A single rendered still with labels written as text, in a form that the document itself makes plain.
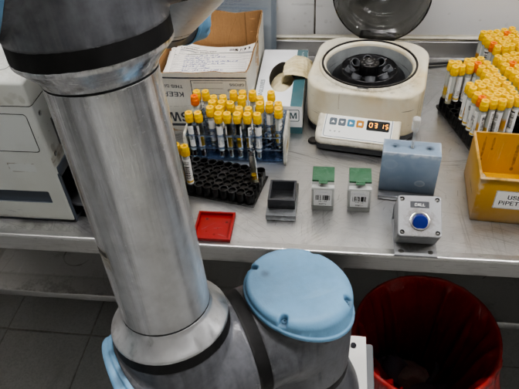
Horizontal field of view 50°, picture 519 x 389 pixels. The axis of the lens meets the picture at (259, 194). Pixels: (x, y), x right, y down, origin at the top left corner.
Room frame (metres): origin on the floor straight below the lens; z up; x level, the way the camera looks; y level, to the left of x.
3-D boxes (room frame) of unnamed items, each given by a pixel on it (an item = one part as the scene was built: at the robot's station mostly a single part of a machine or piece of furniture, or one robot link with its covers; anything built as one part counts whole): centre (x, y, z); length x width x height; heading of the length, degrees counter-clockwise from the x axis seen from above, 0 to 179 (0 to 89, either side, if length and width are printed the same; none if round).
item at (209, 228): (0.70, 0.09, 0.88); 0.07 x 0.07 x 0.01; 80
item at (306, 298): (0.36, -0.03, 1.07); 0.13 x 0.12 x 0.14; 112
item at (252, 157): (0.79, 0.01, 0.93); 0.01 x 0.01 x 0.10
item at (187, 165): (0.82, 0.08, 0.93); 0.17 x 0.09 x 0.11; 69
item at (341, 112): (1.02, -0.24, 0.94); 0.30 x 0.24 x 0.12; 161
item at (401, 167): (0.77, -0.28, 0.92); 0.10 x 0.07 x 0.10; 75
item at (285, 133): (0.93, 0.03, 0.91); 0.20 x 0.10 x 0.07; 80
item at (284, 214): (0.75, -0.04, 0.89); 0.09 x 0.05 x 0.04; 171
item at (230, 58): (1.14, 0.10, 0.95); 0.29 x 0.25 x 0.15; 170
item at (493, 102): (0.88, -0.46, 0.94); 0.02 x 0.02 x 0.11
